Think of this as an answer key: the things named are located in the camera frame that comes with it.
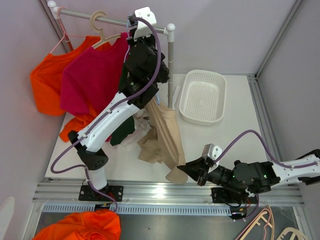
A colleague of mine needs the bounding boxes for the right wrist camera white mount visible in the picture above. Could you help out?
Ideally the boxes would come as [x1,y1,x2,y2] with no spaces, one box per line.
[201,143,223,167]

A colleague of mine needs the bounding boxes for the slotted grey cable duct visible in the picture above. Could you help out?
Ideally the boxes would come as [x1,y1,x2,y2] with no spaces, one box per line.
[42,203,232,216]

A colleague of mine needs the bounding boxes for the green and white t shirt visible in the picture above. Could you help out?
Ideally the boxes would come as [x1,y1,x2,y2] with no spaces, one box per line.
[109,63,153,151]

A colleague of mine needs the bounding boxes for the beige t shirt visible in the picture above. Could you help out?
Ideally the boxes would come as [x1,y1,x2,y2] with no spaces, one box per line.
[137,99,188,184]

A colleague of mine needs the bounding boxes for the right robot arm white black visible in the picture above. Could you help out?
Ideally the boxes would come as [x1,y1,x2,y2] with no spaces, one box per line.
[178,149,320,203]

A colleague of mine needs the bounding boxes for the pink hanger on floor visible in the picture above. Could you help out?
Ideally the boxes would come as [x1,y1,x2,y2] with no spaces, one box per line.
[235,205,276,240]

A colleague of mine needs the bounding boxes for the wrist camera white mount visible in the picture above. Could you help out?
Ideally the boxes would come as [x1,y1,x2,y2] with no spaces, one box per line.
[201,143,223,167]
[128,6,157,42]

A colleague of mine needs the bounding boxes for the aluminium rail frame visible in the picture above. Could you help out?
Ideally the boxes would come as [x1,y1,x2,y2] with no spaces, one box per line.
[32,179,305,207]

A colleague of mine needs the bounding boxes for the metal clothes rack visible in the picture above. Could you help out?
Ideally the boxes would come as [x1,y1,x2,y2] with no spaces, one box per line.
[40,0,180,109]

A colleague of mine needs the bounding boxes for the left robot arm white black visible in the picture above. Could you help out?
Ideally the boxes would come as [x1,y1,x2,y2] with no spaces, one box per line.
[68,35,170,201]

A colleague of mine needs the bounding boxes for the white perforated plastic basket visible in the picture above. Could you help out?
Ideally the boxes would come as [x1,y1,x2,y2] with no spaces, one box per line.
[179,70,227,126]

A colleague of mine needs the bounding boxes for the magenta t shirt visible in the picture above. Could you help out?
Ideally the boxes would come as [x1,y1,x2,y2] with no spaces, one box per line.
[60,32,128,116]

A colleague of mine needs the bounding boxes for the orange t shirt on hanger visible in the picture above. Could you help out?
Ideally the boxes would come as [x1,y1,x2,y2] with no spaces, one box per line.
[29,35,100,142]

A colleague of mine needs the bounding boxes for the beige hanger on floor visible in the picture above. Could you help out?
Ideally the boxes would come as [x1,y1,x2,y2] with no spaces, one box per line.
[277,227,309,240]

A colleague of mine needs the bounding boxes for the light blue wire hanger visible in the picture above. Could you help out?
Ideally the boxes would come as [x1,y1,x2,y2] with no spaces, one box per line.
[123,19,132,63]

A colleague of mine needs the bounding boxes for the pink wire hanger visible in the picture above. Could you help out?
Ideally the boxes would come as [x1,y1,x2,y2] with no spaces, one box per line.
[50,7,86,54]

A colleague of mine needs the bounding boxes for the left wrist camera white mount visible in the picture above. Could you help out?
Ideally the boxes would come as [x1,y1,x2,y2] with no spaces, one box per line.
[128,6,157,42]

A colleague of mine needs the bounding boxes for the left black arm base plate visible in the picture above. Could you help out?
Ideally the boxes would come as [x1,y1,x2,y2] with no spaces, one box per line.
[78,185,124,202]

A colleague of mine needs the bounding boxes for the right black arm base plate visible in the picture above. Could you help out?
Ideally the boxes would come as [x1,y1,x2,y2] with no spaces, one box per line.
[211,187,258,207]

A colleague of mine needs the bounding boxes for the beige wooden hanger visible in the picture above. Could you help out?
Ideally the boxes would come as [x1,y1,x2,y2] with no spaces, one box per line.
[90,11,122,49]

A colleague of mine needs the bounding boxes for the orange cloth pile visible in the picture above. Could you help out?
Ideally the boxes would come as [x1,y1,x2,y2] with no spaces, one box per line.
[34,209,121,240]

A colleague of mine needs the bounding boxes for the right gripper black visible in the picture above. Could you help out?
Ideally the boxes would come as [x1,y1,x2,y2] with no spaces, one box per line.
[176,157,242,195]

